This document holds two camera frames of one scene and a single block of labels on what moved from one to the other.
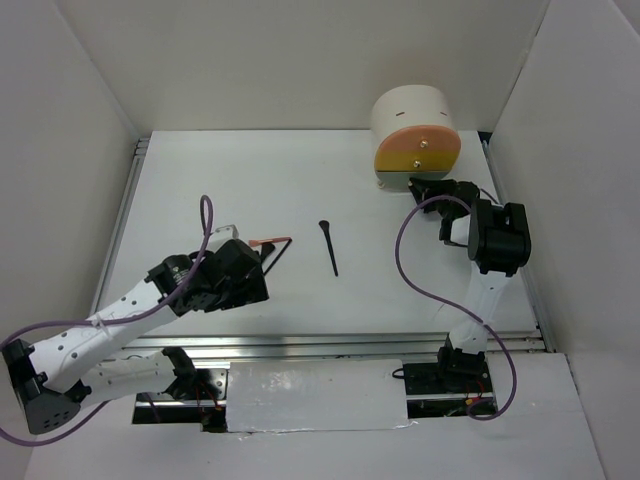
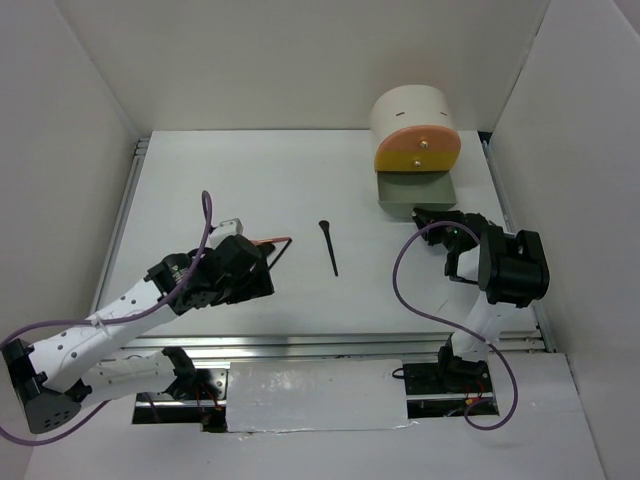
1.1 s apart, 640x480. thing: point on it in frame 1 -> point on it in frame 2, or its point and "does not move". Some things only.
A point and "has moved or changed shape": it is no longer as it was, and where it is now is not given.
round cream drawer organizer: x=413 y=135 has moved or changed shape
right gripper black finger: x=426 y=188 -> x=424 y=217
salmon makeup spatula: x=258 y=242 does not move
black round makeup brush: x=324 y=225 does not move
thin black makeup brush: x=279 y=255 does not move
